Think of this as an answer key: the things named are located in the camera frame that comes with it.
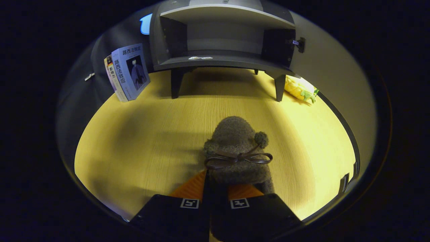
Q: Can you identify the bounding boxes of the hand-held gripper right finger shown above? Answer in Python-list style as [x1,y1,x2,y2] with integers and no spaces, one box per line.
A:
[218,184,302,242]

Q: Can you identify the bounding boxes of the yellow green plush toy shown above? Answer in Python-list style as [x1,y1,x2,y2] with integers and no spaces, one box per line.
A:
[285,76,319,104]

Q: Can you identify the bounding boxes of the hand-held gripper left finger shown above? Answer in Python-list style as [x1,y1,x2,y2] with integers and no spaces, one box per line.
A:
[129,169,211,242]

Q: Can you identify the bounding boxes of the brown fluffy shoe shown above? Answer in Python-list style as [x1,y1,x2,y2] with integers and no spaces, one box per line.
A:
[203,116,274,195]

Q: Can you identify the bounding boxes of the black door handle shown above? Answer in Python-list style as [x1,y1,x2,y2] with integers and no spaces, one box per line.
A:
[339,172,350,195]

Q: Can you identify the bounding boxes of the grey shoe cabinet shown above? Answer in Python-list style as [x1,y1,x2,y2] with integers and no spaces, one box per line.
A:
[149,0,307,102]

